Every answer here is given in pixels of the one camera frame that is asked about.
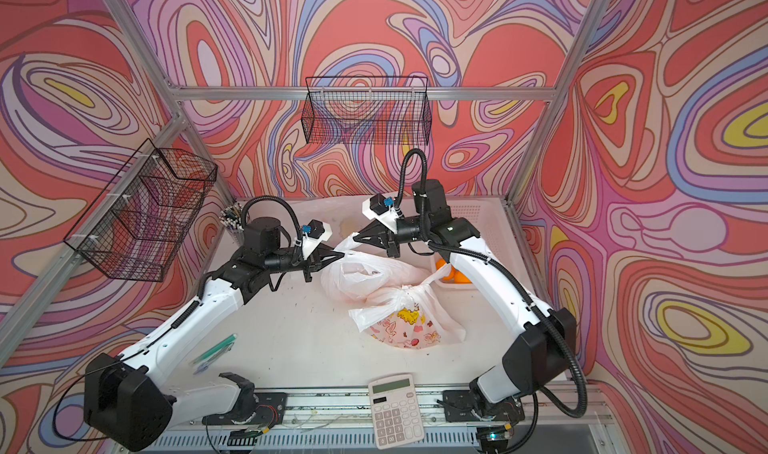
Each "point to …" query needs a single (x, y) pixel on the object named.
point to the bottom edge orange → (455, 276)
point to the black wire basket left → (143, 217)
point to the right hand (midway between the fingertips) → (359, 244)
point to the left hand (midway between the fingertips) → (343, 254)
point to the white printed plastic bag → (412, 317)
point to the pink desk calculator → (395, 411)
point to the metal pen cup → (232, 216)
